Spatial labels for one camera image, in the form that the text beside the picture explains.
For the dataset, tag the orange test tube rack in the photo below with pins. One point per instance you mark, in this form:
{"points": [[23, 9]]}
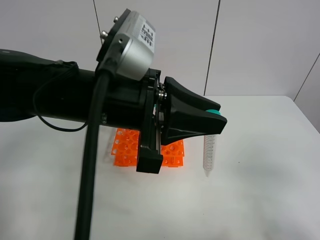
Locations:
{"points": [[125, 150]]}

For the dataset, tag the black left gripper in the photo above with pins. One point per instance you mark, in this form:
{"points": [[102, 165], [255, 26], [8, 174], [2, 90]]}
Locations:
{"points": [[187, 118]]}

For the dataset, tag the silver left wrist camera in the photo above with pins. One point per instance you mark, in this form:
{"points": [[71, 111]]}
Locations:
{"points": [[135, 38]]}

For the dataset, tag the teal-capped test tube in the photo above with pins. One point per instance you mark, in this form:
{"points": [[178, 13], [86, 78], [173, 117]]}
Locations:
{"points": [[209, 153]]}

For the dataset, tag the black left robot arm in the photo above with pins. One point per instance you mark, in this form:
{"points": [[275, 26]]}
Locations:
{"points": [[163, 113]]}

